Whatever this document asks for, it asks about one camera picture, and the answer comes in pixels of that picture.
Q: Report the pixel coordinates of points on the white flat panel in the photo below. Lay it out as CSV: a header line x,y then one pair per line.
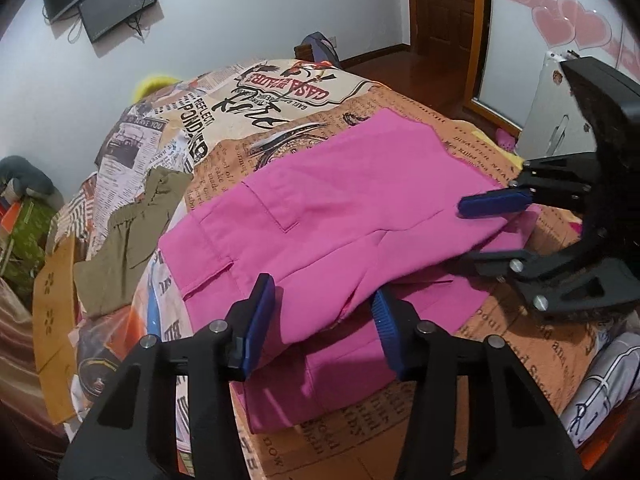
x,y
545,110

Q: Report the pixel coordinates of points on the newspaper print blanket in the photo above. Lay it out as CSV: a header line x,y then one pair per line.
x,y
525,360

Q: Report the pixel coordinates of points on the mustard yellow cloth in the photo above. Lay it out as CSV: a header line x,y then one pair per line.
x,y
52,335

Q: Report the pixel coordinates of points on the wooden room door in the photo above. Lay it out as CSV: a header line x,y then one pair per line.
x,y
440,10

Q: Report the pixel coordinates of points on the small pink object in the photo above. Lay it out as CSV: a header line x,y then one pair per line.
x,y
505,139

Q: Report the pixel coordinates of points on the grey plush pillow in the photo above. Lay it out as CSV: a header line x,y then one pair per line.
x,y
25,175

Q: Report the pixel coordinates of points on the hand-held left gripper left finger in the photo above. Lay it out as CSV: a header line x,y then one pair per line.
x,y
257,320

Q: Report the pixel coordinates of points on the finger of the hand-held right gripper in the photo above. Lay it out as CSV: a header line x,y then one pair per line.
x,y
490,202
500,262

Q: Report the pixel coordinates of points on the grey blue bag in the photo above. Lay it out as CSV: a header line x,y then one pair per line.
x,y
322,47

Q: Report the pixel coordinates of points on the olive green garment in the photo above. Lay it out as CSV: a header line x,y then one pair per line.
x,y
130,240

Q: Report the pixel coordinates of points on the pink pants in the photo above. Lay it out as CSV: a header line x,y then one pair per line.
x,y
325,200

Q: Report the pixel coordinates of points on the small black wall monitor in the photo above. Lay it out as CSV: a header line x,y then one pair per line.
x,y
115,5

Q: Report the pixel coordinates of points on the grey white striped cloth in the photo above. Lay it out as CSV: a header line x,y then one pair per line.
x,y
605,385

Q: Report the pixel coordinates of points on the yellow foam tube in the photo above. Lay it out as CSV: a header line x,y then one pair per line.
x,y
152,87

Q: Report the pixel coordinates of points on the pink heart wall decal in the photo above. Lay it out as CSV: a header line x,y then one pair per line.
x,y
570,22

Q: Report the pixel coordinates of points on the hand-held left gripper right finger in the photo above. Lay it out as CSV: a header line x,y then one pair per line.
x,y
387,325

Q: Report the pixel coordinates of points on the green patterned storage bag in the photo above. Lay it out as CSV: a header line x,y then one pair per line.
x,y
25,235

